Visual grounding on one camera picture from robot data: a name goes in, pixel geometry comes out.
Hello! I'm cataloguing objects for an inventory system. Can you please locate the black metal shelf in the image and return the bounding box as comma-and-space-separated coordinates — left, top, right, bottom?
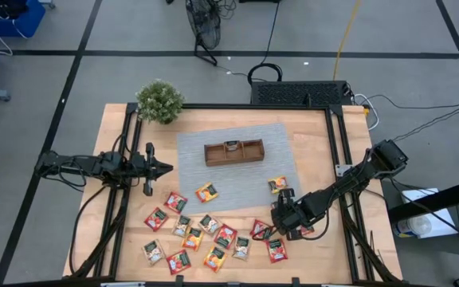
386, 91, 459, 287

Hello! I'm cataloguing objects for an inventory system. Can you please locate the black perforated computer case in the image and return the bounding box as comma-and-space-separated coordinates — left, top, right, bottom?
250, 80, 352, 107

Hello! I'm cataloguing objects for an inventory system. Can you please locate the orange tea bag sachet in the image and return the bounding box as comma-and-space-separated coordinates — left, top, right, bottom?
202, 245, 229, 273
268, 175, 289, 195
195, 182, 219, 204
181, 226, 206, 253

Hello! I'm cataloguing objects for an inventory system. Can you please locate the blue plastic bin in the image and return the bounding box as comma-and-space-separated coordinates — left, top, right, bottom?
0, 0, 46, 38

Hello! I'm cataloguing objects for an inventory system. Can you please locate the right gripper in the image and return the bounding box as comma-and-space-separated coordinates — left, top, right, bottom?
271, 188, 315, 241

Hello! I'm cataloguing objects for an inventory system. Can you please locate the green potted artificial plant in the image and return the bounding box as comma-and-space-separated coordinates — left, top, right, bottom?
135, 78, 186, 125

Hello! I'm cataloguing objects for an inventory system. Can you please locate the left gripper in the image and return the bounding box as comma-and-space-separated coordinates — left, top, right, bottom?
130, 142, 174, 197

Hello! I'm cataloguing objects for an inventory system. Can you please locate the black floor fan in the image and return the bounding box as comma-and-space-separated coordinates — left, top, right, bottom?
184, 0, 222, 67

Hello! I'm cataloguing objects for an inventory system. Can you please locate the white plastic box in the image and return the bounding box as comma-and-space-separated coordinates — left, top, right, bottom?
392, 187, 459, 239

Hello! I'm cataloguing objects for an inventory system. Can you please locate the grey woven placemat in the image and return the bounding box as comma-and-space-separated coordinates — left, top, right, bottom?
176, 122, 303, 216

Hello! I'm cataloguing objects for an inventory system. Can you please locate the red strawberry tea bag sachet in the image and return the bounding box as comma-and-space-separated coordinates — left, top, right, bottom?
287, 225, 316, 242
213, 223, 238, 250
143, 206, 170, 233
265, 238, 289, 264
249, 218, 274, 241
165, 249, 193, 276
163, 191, 189, 214

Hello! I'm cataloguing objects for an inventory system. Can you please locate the black cable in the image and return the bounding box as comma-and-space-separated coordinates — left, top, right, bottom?
247, 0, 284, 85

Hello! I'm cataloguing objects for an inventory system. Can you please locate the wooden compartment tray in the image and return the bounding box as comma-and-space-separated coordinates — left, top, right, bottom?
203, 138, 265, 167

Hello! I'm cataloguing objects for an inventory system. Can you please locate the yellow cable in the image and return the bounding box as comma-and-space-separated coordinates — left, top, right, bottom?
331, 0, 363, 81

